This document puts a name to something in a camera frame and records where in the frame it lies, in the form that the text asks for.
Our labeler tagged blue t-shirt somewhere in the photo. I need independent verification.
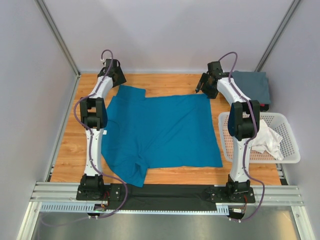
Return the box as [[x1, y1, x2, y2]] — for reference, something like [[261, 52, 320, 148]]
[[101, 85, 223, 187]]

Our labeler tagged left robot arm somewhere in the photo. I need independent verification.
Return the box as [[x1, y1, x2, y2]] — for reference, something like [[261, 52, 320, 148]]
[[73, 58, 126, 202]]

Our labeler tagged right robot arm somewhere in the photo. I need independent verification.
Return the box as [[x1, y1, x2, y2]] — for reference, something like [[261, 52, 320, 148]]
[[195, 61, 260, 203]]

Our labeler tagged folded grey t-shirt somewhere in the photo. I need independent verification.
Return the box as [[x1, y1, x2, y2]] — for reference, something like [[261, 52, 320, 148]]
[[232, 71, 271, 105]]

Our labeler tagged folded dark red t-shirt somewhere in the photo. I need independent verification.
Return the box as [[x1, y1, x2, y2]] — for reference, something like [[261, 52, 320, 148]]
[[260, 104, 270, 112]]

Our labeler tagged white plastic basket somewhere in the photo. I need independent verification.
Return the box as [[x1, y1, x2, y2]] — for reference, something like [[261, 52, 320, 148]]
[[218, 111, 301, 165]]

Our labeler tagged white t-shirt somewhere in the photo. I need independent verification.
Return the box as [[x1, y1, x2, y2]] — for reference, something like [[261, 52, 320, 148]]
[[251, 119, 284, 161]]

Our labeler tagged right frame post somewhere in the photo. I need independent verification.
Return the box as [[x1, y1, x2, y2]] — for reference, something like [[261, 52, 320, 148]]
[[254, 0, 303, 72]]

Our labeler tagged frame post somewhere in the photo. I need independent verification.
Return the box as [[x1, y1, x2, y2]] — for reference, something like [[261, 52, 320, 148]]
[[254, 0, 303, 72], [34, 0, 81, 77]]

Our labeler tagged left frame post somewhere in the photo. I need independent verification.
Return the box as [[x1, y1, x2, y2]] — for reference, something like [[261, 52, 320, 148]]
[[34, 0, 81, 77]]

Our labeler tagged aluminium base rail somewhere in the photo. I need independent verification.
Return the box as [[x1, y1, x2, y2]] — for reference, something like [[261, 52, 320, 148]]
[[17, 182, 315, 240]]

